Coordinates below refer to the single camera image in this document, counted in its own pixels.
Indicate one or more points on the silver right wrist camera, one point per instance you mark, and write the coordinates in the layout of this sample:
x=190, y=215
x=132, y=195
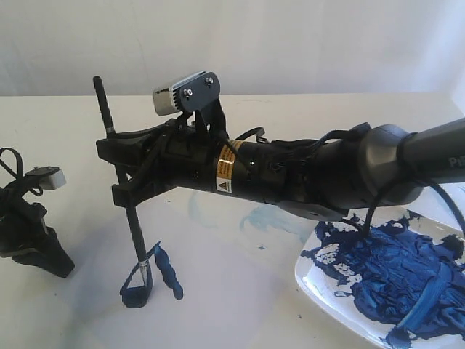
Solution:
x=187, y=94

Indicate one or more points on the white sheet of paper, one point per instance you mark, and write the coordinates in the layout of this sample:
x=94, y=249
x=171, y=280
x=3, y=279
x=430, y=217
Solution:
x=230, y=260

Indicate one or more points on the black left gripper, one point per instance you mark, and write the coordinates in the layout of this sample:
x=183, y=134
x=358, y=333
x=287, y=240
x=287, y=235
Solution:
x=26, y=238

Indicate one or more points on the black paintbrush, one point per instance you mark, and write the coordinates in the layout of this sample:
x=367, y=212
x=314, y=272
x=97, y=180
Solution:
x=122, y=187

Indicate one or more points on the white plate with blue paint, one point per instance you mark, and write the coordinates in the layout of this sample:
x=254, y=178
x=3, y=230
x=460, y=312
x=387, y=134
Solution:
x=400, y=286

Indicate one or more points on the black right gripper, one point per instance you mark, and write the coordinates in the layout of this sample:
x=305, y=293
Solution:
x=173, y=155

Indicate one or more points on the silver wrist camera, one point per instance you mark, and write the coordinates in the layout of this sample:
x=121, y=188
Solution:
x=187, y=94
x=46, y=178

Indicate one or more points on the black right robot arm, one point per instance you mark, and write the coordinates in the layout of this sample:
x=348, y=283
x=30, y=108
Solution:
x=316, y=179

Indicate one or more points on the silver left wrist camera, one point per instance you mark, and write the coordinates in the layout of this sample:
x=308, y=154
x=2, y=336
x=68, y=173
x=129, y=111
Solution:
x=46, y=178

